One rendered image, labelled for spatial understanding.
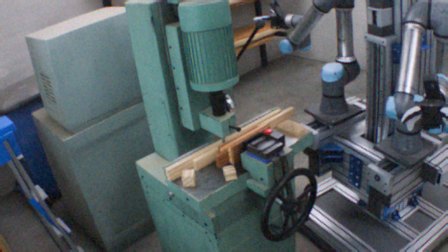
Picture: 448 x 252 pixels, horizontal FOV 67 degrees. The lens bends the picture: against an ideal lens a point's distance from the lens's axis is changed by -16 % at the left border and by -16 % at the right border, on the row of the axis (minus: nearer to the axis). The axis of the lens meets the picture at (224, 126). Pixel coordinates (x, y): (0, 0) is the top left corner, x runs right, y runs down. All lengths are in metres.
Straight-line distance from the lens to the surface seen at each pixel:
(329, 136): 1.99
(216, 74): 1.33
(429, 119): 1.14
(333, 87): 1.92
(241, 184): 1.44
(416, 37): 1.45
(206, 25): 1.28
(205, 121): 1.51
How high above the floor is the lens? 1.71
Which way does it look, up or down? 27 degrees down
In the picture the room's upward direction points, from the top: 8 degrees counter-clockwise
